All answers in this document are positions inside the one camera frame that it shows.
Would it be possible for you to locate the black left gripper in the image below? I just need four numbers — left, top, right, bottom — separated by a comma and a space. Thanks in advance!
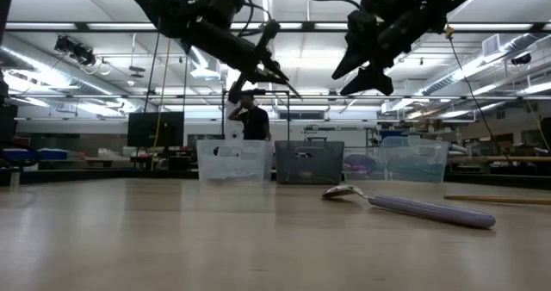
189, 22, 304, 105

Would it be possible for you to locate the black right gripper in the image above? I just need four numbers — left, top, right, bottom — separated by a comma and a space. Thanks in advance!
331, 19, 417, 97

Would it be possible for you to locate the lilac-handled silver spoon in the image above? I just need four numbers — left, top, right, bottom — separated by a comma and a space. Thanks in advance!
321, 184, 497, 230

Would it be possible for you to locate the person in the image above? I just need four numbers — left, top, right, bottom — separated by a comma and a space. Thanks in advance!
227, 90, 272, 141

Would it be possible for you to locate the clear plastic bin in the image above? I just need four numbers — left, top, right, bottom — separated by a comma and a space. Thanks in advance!
196, 139, 275, 183
343, 135, 449, 183

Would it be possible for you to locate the grey plastic bin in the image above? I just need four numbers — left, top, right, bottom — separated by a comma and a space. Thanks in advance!
274, 139, 345, 185

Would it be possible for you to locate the black computer monitor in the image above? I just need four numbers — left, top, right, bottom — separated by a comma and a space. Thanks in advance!
127, 111, 185, 149

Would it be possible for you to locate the white ceiling air vent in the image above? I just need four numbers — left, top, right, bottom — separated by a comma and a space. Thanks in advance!
481, 34, 501, 58

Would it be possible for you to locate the wooden workbench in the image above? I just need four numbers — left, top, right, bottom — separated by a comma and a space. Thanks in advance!
447, 154, 551, 164

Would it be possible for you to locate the long ceiling light bar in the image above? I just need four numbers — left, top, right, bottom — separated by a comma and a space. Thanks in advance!
0, 21, 551, 34

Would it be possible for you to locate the blue storage crate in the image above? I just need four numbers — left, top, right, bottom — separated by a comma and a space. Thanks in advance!
2, 148, 69, 161

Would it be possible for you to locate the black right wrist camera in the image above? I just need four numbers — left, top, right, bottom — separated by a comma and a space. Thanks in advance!
346, 9, 382, 40

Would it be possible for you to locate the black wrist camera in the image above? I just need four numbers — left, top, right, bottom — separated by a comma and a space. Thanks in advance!
257, 19, 282, 62
346, 9, 382, 40

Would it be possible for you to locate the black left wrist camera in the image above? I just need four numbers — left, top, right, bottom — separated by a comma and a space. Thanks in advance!
257, 19, 282, 62

